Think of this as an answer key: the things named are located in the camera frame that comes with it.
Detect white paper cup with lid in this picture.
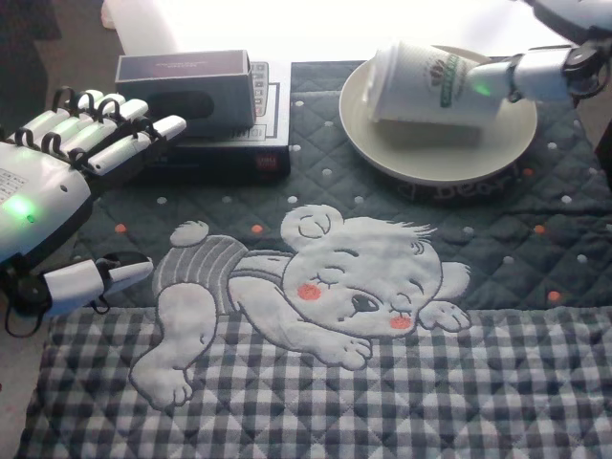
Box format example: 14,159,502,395
365,40,504,129

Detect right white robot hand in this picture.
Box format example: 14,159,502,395
466,0,612,104

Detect small maroon box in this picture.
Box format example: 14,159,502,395
114,49,257,141

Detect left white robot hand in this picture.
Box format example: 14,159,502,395
0,85,187,319

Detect grey bear print quilt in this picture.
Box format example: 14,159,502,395
13,59,612,459

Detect cream round plate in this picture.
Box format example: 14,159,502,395
339,45,539,186

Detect white calculator box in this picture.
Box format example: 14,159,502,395
142,60,294,181

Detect white panel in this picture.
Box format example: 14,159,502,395
102,0,575,63

